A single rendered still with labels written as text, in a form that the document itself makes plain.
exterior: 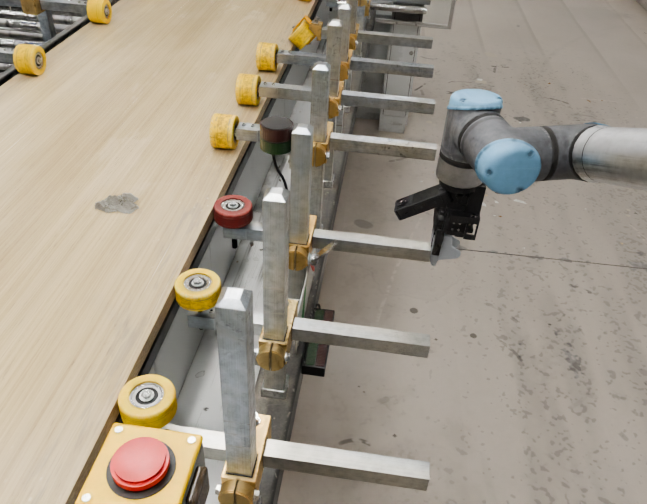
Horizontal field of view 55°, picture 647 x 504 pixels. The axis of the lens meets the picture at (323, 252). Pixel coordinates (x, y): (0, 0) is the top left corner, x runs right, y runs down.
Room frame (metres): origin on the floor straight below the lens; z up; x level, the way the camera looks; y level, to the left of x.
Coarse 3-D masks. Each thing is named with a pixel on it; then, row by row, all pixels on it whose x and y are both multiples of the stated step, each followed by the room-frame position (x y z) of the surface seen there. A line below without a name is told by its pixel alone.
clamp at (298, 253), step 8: (312, 216) 1.09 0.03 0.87; (312, 224) 1.06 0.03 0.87; (312, 232) 1.03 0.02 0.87; (312, 240) 1.03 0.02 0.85; (296, 248) 0.98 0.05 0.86; (304, 248) 0.98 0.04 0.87; (312, 248) 1.04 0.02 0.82; (296, 256) 0.96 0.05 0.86; (304, 256) 0.96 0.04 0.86; (296, 264) 0.96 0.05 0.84; (304, 264) 0.96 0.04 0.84
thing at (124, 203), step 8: (104, 200) 1.04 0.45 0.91; (112, 200) 1.03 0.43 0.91; (120, 200) 1.03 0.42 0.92; (128, 200) 1.03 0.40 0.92; (136, 200) 1.05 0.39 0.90; (96, 208) 1.01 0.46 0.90; (104, 208) 1.01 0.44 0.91; (112, 208) 1.01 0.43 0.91; (120, 208) 1.01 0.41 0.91; (128, 208) 1.02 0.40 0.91; (136, 208) 1.02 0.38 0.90
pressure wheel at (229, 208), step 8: (216, 200) 1.07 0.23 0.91; (224, 200) 1.07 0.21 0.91; (232, 200) 1.08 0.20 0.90; (240, 200) 1.08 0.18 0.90; (248, 200) 1.08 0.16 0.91; (216, 208) 1.04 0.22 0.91; (224, 208) 1.04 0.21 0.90; (232, 208) 1.05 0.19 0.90; (240, 208) 1.05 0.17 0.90; (248, 208) 1.05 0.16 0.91; (216, 216) 1.03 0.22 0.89; (224, 216) 1.02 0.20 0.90; (232, 216) 1.02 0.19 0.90; (240, 216) 1.02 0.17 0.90; (248, 216) 1.04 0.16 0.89; (224, 224) 1.02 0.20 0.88; (232, 224) 1.02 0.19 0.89; (240, 224) 1.02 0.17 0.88; (232, 240) 1.05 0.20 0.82
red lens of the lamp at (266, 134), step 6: (264, 132) 0.99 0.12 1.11; (270, 132) 0.98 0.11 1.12; (276, 132) 0.98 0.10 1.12; (282, 132) 0.98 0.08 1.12; (288, 132) 0.99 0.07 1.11; (264, 138) 0.99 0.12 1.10; (270, 138) 0.98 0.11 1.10; (276, 138) 0.98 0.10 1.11; (282, 138) 0.98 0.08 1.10; (288, 138) 0.99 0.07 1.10
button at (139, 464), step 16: (128, 448) 0.25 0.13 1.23; (144, 448) 0.26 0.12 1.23; (160, 448) 0.26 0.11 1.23; (112, 464) 0.24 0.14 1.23; (128, 464) 0.24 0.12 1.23; (144, 464) 0.24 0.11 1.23; (160, 464) 0.24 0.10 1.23; (128, 480) 0.23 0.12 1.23; (144, 480) 0.23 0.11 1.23; (160, 480) 0.24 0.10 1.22
